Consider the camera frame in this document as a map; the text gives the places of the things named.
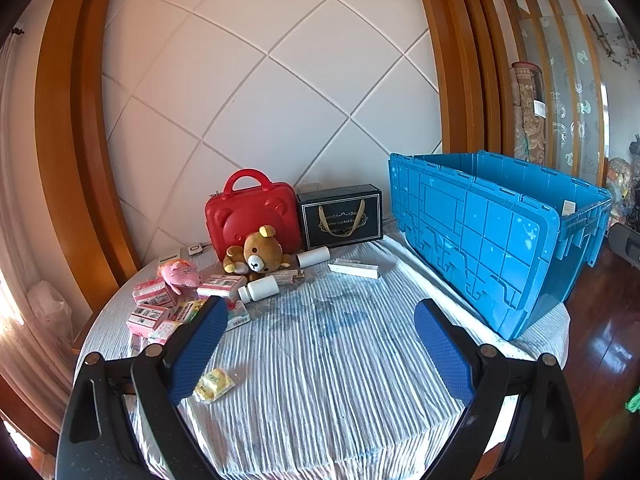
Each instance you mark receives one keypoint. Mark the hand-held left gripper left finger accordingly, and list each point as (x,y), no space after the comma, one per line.
(197,345)

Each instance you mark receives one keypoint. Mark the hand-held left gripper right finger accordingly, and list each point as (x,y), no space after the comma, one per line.
(442,345)

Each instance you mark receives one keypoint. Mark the pale yellow box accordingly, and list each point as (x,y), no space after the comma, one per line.
(187,310)

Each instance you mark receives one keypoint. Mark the yellow tissue packet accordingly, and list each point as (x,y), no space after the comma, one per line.
(212,385)

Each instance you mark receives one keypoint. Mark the white pink-label box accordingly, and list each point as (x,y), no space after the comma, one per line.
(220,286)

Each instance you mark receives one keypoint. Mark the white plastic bottle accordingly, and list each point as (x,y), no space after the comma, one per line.
(260,288)

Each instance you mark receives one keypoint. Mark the blue plastic crate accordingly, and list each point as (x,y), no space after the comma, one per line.
(475,240)

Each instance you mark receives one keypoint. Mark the brown teddy bear plush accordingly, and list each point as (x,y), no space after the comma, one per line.
(260,252)

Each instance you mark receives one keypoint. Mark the pink packet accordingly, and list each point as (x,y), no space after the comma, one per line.
(164,331)

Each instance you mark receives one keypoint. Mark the white barcode box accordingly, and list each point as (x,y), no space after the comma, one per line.
(237,317)

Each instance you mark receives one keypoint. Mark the pink plush toy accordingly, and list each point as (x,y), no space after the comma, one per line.
(177,272)

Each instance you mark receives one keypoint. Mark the white flat device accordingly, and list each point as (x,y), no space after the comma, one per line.
(170,257)

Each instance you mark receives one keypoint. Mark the small white square device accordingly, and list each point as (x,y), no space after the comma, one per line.
(194,250)

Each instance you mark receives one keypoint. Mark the pink-white medicine box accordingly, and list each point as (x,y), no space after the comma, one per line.
(287,276)

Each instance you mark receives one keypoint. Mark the long white box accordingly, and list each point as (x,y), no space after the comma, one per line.
(355,271)

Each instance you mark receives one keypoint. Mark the striped white tablecloth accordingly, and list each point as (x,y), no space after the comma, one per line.
(325,350)

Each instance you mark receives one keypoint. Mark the red bear-face case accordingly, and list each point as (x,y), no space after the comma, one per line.
(235,220)

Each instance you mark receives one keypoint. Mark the white paper roll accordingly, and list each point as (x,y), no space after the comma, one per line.
(312,257)

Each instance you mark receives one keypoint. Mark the white plastic bag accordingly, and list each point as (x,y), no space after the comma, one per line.
(50,310)

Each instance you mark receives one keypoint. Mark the black gift box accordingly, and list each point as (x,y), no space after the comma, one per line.
(340,220)

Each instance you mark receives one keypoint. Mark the white power strip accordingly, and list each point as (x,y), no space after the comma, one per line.
(306,189)

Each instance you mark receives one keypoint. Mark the colourful bag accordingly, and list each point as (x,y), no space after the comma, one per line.
(620,180)

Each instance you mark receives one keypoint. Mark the rolled patterned carpet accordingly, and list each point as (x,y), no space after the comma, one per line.
(531,110)

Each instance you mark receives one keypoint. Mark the wooden frosted glass partition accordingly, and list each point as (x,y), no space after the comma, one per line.
(565,85)

